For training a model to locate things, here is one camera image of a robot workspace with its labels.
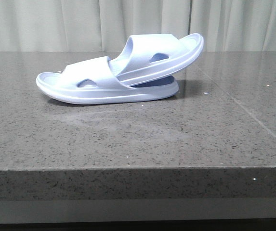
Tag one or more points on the pale green curtain panel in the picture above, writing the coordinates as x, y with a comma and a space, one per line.
235, 25
87, 25

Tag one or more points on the pale green curtain right panel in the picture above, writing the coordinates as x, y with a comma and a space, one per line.
235, 25

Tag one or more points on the light blue slipper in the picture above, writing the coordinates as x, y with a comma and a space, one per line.
92, 82
153, 56

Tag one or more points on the pale green curtain left panel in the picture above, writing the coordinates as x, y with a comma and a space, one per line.
87, 25

